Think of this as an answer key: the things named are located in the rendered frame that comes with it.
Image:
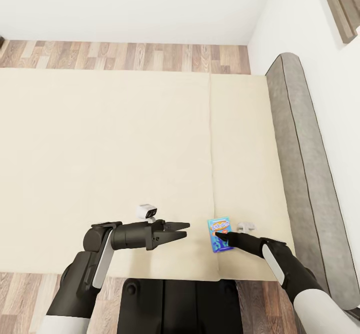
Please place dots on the bed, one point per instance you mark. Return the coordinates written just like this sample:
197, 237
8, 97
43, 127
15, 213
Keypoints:
79, 147

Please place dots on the board game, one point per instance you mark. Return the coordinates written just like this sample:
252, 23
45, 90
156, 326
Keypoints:
222, 225

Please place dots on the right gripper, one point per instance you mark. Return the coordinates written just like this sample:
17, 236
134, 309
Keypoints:
235, 239

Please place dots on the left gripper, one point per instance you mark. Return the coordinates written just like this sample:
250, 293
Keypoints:
151, 235

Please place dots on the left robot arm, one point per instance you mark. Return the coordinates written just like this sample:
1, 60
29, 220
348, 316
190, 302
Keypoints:
80, 283

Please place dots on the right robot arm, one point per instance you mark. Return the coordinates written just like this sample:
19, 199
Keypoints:
317, 311

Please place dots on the door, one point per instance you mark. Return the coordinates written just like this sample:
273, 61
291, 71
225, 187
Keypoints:
353, 314

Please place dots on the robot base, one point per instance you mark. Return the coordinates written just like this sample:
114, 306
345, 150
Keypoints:
173, 306

